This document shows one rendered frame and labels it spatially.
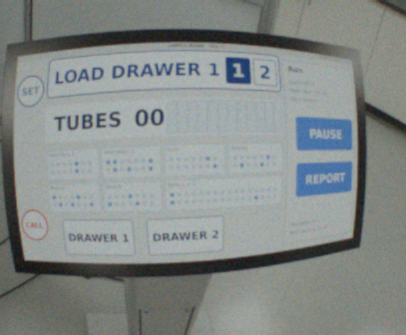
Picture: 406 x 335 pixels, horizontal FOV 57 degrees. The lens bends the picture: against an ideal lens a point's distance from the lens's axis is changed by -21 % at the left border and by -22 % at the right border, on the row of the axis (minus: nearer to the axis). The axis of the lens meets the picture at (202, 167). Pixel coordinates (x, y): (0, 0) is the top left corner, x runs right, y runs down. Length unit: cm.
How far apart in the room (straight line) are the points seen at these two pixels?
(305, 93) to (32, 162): 36
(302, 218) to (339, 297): 124
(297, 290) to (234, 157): 126
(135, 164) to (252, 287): 124
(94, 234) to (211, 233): 15
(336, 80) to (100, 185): 35
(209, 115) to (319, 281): 136
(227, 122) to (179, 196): 10
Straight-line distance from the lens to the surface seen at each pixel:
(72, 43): 54
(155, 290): 83
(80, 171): 53
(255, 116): 56
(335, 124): 61
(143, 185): 53
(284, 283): 176
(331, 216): 63
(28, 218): 55
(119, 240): 55
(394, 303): 195
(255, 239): 58
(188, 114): 54
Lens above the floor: 145
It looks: 45 degrees down
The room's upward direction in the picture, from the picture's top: 12 degrees clockwise
